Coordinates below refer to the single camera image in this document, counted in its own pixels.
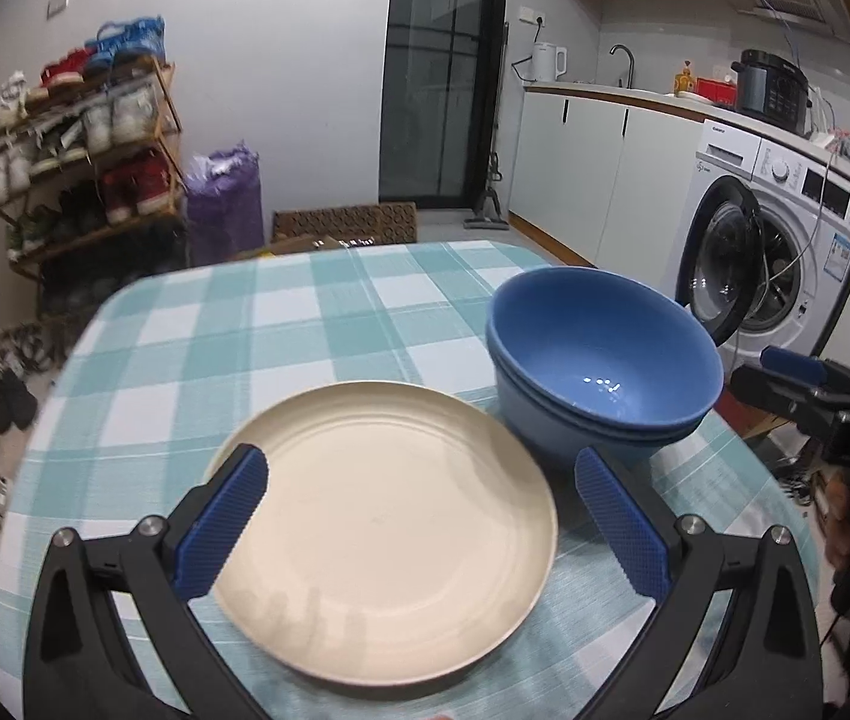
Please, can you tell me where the white washing machine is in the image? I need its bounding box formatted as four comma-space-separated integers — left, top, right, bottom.
676, 120, 850, 361

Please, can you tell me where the white electric kettle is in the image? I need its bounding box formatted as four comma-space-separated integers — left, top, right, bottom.
530, 43, 568, 83

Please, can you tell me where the pile of dark shoes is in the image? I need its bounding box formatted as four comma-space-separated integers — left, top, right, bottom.
0, 322, 66, 488

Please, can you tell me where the light blue bowl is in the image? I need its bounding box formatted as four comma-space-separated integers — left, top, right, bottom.
496, 367, 696, 472

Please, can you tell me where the black pressure cooker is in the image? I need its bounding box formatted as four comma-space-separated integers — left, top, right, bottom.
731, 50, 812, 132

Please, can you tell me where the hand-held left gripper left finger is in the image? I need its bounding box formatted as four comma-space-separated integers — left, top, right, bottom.
22, 444, 272, 720

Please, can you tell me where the cream round plate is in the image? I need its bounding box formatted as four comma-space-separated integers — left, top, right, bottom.
203, 381, 559, 687

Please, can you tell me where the person's right hand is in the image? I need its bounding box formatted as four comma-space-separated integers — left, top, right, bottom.
824, 475, 850, 573

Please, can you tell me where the open brown cardboard box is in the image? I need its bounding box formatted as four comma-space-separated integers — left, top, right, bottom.
245, 235, 381, 260

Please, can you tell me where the white kitchen base cabinet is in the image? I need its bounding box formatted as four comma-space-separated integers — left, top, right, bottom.
507, 86, 711, 271

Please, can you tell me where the chrome kitchen faucet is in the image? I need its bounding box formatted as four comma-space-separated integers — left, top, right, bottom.
609, 43, 636, 89

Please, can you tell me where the grey floor mop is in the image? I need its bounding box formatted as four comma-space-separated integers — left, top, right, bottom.
462, 22, 510, 230

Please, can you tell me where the silver range hood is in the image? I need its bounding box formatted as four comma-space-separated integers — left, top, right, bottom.
695, 0, 850, 46

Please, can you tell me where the red box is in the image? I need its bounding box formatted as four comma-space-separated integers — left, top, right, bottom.
695, 77, 740, 106

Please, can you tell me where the patterned cardboard box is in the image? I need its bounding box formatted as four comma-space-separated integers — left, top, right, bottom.
273, 202, 418, 245

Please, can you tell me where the wooden shoe rack with shoes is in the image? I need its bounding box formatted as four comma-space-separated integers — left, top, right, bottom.
0, 15, 178, 256

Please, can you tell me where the teal checked tablecloth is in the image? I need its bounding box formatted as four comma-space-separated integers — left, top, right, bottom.
0, 240, 820, 720

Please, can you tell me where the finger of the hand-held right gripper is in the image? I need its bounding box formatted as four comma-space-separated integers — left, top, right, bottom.
761, 345, 833, 391
729, 362, 848, 437

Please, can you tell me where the purple plastic bag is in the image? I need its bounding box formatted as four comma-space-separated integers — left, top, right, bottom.
185, 141, 267, 265

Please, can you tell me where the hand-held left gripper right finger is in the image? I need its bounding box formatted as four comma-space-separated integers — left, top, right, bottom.
573, 446, 825, 720

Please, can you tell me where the black framed glass door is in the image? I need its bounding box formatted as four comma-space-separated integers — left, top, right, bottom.
378, 0, 510, 203

